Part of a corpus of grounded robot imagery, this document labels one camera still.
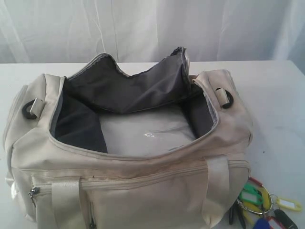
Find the beige duffel bag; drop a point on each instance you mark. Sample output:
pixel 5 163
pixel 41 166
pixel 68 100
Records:
pixel 62 176

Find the white background curtain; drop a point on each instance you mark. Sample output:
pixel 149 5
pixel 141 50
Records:
pixel 37 31

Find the colourful key tag bunch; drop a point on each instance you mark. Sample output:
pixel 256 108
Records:
pixel 256 208

